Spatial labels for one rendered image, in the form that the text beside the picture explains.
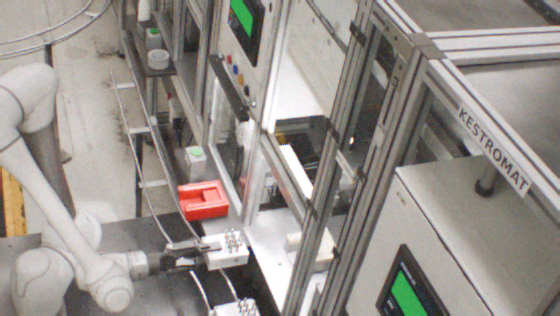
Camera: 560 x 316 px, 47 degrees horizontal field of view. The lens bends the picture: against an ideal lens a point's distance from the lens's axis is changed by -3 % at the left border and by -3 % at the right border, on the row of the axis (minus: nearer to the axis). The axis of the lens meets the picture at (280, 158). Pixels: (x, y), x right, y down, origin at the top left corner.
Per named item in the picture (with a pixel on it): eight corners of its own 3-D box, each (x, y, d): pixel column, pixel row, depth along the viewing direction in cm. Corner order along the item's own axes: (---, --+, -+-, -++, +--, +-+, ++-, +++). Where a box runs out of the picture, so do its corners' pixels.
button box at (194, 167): (183, 170, 247) (185, 146, 239) (203, 167, 250) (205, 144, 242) (188, 184, 241) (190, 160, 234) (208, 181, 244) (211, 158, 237)
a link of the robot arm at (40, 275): (3, 310, 209) (-7, 268, 194) (37, 272, 222) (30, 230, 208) (44, 331, 206) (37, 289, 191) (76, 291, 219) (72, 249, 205)
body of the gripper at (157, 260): (148, 282, 196) (178, 277, 199) (148, 265, 191) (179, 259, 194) (143, 263, 201) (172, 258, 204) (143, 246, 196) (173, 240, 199)
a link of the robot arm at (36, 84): (41, 274, 222) (78, 233, 238) (79, 287, 217) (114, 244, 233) (-28, 81, 176) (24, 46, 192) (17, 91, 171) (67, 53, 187)
